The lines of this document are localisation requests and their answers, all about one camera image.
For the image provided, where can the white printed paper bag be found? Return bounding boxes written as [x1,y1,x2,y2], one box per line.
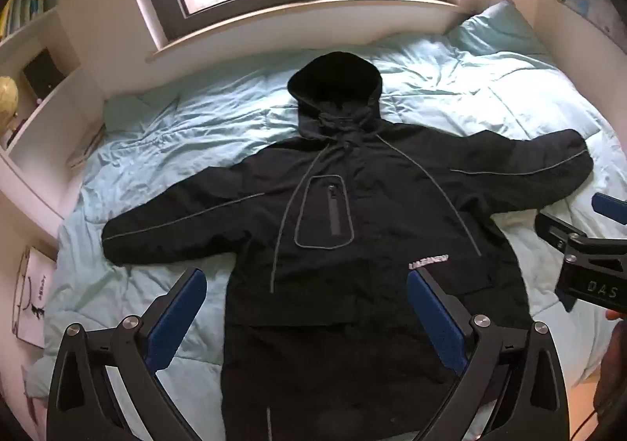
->
[12,246,60,350]

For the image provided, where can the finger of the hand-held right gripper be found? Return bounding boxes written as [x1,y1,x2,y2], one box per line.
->
[591,193,627,226]
[535,210,587,252]

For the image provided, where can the yellow globe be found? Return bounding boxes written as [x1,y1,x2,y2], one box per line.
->
[0,76,20,134]

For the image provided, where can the white bookshelf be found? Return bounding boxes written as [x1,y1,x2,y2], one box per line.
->
[0,0,107,246]

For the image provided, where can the cream window sill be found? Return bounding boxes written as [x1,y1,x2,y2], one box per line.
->
[146,0,473,66]

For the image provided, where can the light blue duvet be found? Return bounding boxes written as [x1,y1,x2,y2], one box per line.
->
[24,0,627,403]

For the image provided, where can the person's right forearm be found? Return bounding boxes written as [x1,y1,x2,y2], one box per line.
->
[594,322,627,422]

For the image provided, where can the black hooded jacket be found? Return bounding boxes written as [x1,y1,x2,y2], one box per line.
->
[101,52,594,441]

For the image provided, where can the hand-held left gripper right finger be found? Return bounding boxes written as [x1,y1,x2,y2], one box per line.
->
[406,267,571,441]

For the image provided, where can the black box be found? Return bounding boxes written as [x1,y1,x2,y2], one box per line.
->
[22,48,67,99]

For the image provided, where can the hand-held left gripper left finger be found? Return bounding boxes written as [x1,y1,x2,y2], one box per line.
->
[46,267,209,441]

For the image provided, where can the row of books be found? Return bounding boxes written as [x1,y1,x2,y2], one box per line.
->
[0,0,60,38]

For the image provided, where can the light blue pillow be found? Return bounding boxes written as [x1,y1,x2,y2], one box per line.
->
[443,0,554,67]

